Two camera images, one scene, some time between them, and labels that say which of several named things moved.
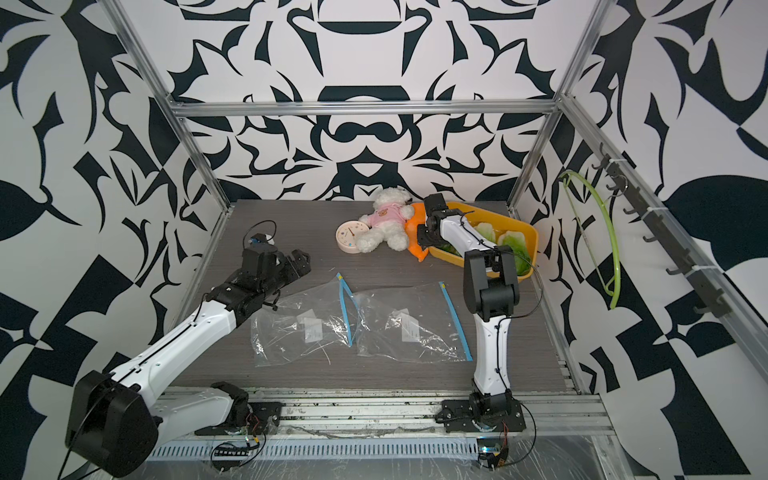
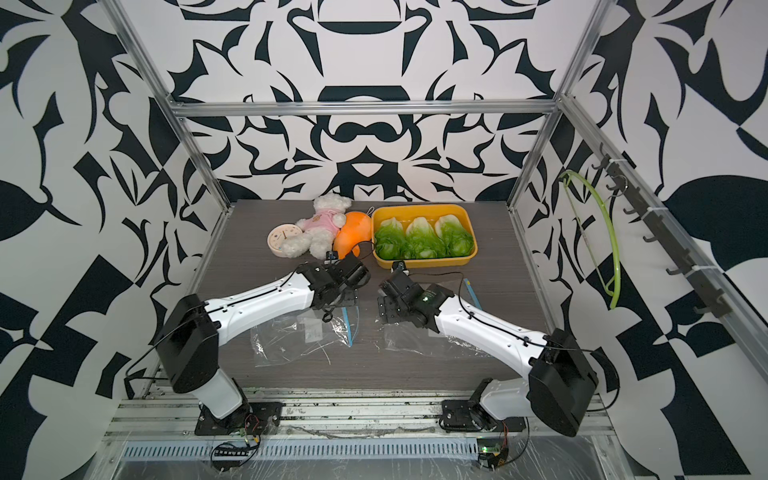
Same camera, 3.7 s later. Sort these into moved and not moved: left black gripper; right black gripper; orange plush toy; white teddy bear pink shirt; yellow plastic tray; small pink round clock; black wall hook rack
Moved: right black gripper; left black gripper; white teddy bear pink shirt; small pink round clock; orange plush toy; yellow plastic tray
Not moved: black wall hook rack
